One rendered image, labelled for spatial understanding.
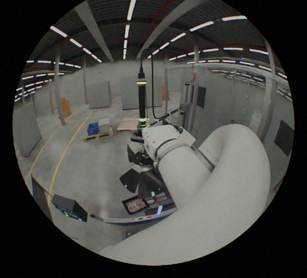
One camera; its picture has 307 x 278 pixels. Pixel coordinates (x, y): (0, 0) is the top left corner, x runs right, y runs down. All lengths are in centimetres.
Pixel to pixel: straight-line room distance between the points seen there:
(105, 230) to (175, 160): 191
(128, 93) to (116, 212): 566
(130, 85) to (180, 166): 586
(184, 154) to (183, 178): 4
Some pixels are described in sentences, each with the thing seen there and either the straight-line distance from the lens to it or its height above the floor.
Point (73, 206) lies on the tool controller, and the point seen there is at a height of 124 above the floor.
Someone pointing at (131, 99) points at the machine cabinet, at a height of 63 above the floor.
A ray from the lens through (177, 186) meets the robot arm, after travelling 15.
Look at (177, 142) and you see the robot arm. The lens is 20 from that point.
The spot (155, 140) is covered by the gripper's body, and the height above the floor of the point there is 168.
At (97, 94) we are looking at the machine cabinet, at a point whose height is 108.
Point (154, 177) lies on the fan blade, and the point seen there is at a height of 119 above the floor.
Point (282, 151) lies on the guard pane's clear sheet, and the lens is 87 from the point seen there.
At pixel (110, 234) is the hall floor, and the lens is 196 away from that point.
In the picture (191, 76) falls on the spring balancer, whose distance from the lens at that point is 108.
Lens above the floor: 181
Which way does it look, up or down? 26 degrees down
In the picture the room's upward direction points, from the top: straight up
